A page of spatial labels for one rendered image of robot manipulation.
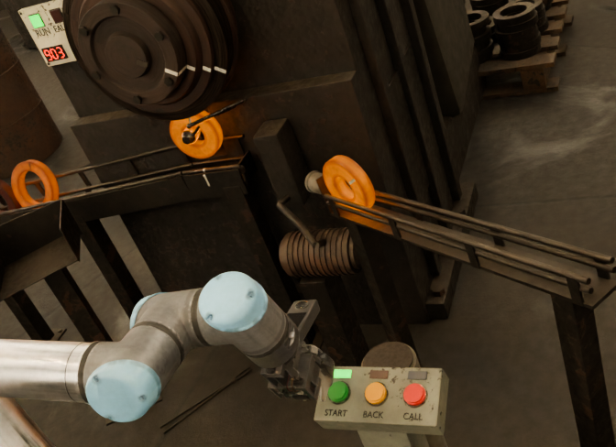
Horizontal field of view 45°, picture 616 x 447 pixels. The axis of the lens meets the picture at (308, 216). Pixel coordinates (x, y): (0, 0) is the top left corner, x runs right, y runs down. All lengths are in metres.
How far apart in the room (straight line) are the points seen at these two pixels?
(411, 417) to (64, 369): 0.61
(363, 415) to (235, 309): 0.43
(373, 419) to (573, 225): 1.46
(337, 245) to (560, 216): 1.03
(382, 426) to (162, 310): 0.49
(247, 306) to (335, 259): 0.91
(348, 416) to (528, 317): 1.06
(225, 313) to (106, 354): 0.17
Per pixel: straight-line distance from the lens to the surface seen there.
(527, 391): 2.16
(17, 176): 2.69
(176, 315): 1.13
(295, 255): 2.00
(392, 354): 1.60
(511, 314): 2.38
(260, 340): 1.12
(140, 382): 1.04
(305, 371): 1.25
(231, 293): 1.09
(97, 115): 2.44
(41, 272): 2.33
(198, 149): 2.16
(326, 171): 1.83
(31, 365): 1.14
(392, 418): 1.39
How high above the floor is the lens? 1.61
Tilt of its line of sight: 31 degrees down
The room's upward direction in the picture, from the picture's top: 22 degrees counter-clockwise
